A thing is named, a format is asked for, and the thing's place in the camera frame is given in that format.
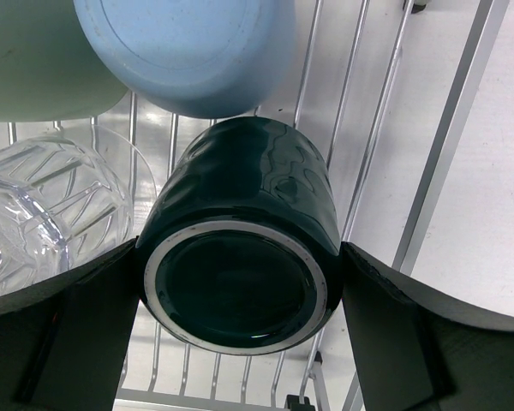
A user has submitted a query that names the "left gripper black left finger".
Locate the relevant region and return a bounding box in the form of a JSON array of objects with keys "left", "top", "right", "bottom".
[{"left": 0, "top": 241, "right": 139, "bottom": 410}]

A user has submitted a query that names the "dark green mug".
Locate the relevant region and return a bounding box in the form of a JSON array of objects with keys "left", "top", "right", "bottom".
[{"left": 135, "top": 116, "right": 342, "bottom": 355}]

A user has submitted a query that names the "silver wire dish rack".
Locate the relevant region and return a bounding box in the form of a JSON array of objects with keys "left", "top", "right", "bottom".
[{"left": 0, "top": 0, "right": 511, "bottom": 411}]

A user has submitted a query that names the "clear glass cup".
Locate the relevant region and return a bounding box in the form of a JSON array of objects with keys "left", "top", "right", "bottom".
[{"left": 0, "top": 125, "right": 157, "bottom": 296}]

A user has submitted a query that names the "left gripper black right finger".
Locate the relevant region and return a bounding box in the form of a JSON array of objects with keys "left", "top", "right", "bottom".
[{"left": 342, "top": 242, "right": 514, "bottom": 410}]

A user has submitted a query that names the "blue cup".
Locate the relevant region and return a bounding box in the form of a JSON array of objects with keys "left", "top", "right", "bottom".
[{"left": 74, "top": 0, "right": 296, "bottom": 119}]

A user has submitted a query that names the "light green cup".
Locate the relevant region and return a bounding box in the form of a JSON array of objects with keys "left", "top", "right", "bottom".
[{"left": 0, "top": 1, "right": 128, "bottom": 122}]

